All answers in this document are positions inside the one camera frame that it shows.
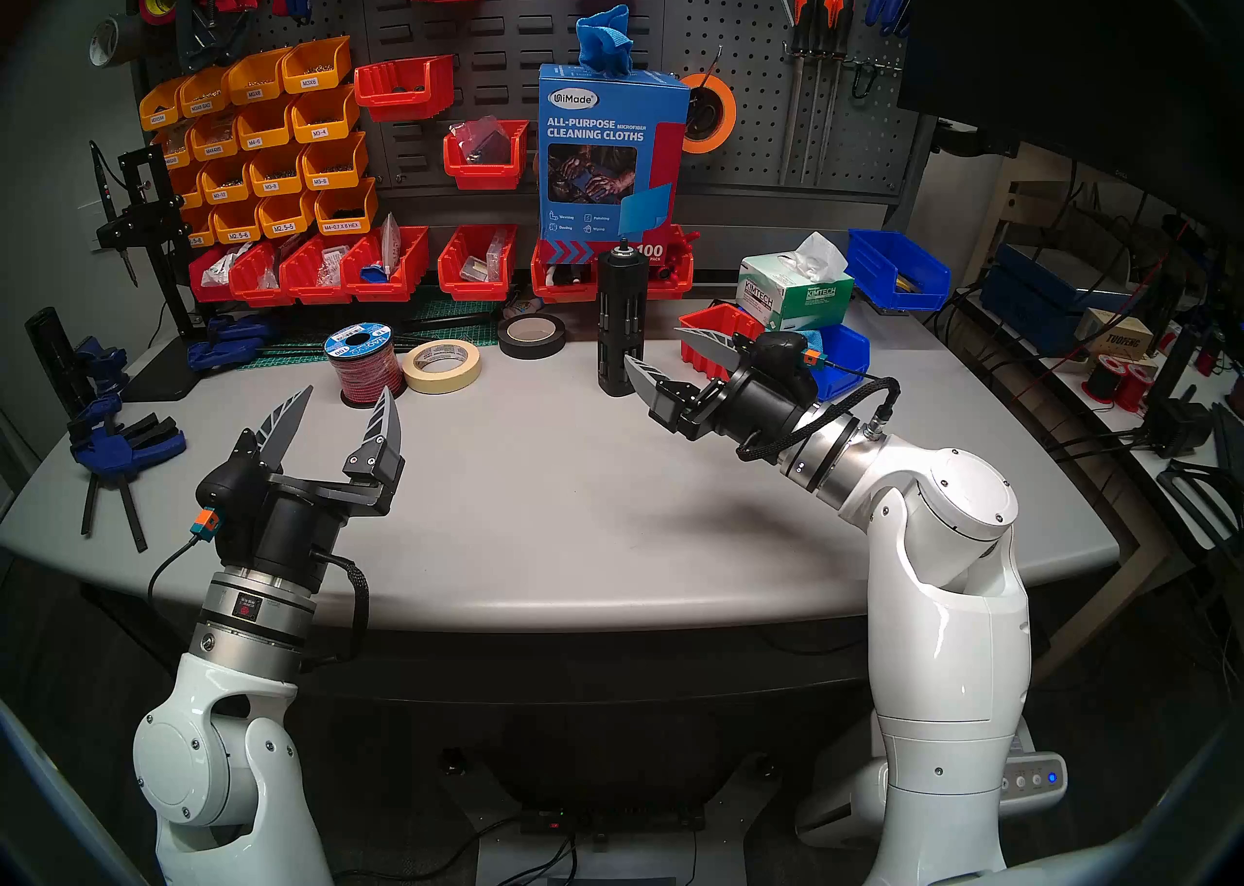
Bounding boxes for orange tape roll on pegboard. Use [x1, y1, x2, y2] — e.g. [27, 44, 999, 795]
[680, 72, 738, 155]

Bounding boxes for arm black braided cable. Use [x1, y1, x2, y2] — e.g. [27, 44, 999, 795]
[299, 549, 373, 673]
[736, 376, 902, 464]

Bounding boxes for large blue plastic bin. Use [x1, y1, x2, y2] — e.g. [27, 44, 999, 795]
[846, 229, 952, 313]

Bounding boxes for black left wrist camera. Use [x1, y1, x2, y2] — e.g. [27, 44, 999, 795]
[194, 452, 265, 518]

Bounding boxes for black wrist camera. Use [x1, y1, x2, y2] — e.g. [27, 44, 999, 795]
[751, 331, 815, 382]
[194, 452, 265, 518]

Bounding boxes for blue microfiber cloth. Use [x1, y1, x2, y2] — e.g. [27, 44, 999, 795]
[575, 5, 635, 78]

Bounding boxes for orange bin labelled M3X5X4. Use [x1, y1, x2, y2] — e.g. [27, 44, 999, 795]
[139, 80, 186, 132]

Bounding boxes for blue spring clamp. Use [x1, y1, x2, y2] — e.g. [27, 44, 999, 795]
[206, 313, 283, 343]
[187, 340, 261, 372]

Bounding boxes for beige masking tape roll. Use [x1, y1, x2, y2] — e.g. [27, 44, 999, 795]
[401, 339, 482, 396]

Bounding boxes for orange bin labelled M3-12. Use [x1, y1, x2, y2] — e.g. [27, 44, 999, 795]
[199, 158, 252, 206]

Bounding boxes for orange bin labelled M3X6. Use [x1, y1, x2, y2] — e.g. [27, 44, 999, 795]
[281, 36, 353, 95]

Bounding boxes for orange bin labelled M3X8 BAD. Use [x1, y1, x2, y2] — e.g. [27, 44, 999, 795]
[179, 66, 232, 117]

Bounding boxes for orange bin labelled M3-4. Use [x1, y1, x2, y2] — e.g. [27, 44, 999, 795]
[290, 85, 360, 144]

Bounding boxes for orange black handled screwdriver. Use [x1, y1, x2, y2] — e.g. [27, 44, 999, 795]
[816, 0, 856, 185]
[782, 0, 815, 185]
[805, 0, 839, 185]

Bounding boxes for clear bag dark parts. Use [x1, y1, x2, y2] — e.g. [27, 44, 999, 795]
[459, 116, 511, 166]

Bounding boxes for green white Kimtech box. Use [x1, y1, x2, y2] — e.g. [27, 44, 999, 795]
[737, 254, 856, 333]

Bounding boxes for white plastic parts bag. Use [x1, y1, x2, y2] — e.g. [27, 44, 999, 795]
[201, 245, 252, 290]

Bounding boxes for red wire spool blue label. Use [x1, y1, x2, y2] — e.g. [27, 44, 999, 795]
[324, 323, 407, 409]

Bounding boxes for black monitor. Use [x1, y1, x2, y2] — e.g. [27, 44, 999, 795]
[896, 0, 1244, 234]

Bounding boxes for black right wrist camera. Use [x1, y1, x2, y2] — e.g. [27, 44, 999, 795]
[751, 331, 815, 382]

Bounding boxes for white tissue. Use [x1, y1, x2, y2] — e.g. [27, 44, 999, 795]
[789, 231, 849, 280]

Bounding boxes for orange bin labelled M3-8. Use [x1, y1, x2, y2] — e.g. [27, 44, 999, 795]
[248, 147, 305, 198]

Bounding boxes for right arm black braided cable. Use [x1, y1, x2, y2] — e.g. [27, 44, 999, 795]
[736, 376, 902, 464]

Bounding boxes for black tape roll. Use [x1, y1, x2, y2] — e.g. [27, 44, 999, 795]
[497, 312, 568, 360]

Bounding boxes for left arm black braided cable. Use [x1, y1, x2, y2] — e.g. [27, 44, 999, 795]
[299, 549, 373, 673]

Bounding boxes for dark blue case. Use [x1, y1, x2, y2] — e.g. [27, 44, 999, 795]
[982, 243, 1138, 355]

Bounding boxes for dark metal C-clamp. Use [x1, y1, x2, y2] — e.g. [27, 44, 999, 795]
[175, 0, 254, 69]

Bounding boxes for small cardboard box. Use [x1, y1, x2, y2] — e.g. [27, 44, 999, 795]
[1074, 309, 1156, 362]

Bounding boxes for orange bin labelled M4X4X6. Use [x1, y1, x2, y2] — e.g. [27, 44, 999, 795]
[189, 113, 240, 162]

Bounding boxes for orange bin labelled M3-6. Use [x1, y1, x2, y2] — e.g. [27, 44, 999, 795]
[300, 132, 369, 191]

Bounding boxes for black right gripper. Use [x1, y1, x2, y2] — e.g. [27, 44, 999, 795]
[623, 326, 827, 457]

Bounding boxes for orange bin labelled M2.5-5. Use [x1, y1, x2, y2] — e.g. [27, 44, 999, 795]
[257, 192, 318, 239]

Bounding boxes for green cutting mat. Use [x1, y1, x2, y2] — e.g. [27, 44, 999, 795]
[238, 299, 506, 372]

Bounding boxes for orange bin labelled M4-6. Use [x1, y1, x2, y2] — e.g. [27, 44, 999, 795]
[236, 102, 294, 151]

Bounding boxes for orange bin labelled M4-0.7 HEX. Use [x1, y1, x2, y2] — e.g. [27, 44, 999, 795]
[313, 178, 379, 236]

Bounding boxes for small blue plastic bin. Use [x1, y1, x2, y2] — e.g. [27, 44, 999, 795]
[814, 323, 872, 402]

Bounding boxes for black power strip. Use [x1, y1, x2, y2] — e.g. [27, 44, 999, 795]
[520, 808, 706, 841]

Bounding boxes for black bar clamp blue handle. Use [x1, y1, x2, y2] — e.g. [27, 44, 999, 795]
[24, 307, 129, 420]

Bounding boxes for dark grey pegboard back panel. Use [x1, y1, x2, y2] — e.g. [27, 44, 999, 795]
[131, 0, 924, 205]

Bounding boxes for blue cleaning cloths box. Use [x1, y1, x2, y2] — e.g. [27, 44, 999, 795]
[537, 64, 691, 265]

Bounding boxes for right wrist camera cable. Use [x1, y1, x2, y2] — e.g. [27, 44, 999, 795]
[800, 347, 881, 382]

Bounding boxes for blue clamp black handles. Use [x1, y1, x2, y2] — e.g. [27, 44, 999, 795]
[68, 413, 188, 555]

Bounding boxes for grey duct tape roll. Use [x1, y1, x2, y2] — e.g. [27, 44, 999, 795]
[89, 14, 147, 69]

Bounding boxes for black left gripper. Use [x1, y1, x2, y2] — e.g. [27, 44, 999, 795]
[220, 385, 406, 595]

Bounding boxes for black metal stand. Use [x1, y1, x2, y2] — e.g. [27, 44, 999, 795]
[89, 140, 202, 404]

